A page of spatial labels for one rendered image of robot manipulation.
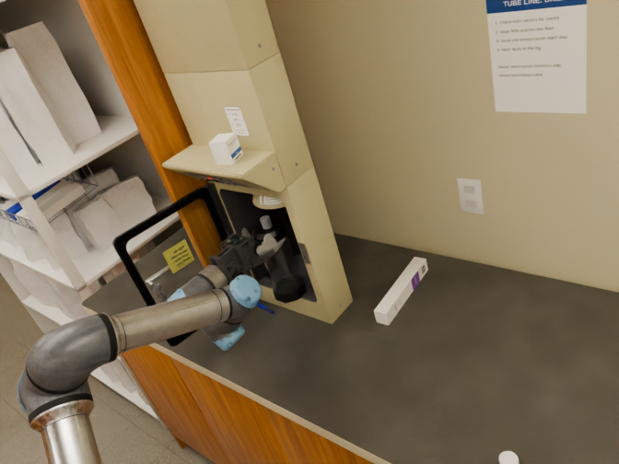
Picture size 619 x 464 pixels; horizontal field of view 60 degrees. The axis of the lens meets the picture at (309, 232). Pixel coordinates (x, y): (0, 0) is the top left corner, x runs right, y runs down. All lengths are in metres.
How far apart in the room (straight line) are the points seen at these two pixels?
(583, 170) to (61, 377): 1.22
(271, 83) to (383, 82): 0.41
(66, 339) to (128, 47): 0.76
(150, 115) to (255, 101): 0.36
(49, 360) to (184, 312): 0.27
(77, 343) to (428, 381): 0.81
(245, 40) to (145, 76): 0.38
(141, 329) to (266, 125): 0.53
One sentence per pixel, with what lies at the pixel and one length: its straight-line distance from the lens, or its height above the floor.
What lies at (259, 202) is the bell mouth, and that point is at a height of 1.33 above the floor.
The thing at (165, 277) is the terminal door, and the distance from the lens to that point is 1.59.
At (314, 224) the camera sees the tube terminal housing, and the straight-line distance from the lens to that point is 1.44.
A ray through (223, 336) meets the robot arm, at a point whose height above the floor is 1.18.
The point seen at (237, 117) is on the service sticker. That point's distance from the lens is 1.34.
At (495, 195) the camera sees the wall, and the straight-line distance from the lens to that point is 1.59.
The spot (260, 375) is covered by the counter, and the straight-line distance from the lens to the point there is 1.55.
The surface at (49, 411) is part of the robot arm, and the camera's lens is 1.15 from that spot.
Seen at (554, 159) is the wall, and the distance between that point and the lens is 1.47.
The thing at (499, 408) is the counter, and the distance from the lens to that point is 1.34.
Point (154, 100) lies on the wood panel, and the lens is 1.53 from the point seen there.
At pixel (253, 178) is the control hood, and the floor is 1.49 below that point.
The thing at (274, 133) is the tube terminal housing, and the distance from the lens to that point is 1.30.
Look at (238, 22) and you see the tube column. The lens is 1.23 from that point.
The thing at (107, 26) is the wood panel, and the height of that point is 1.86.
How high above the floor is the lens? 2.00
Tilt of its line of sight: 31 degrees down
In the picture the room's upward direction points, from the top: 18 degrees counter-clockwise
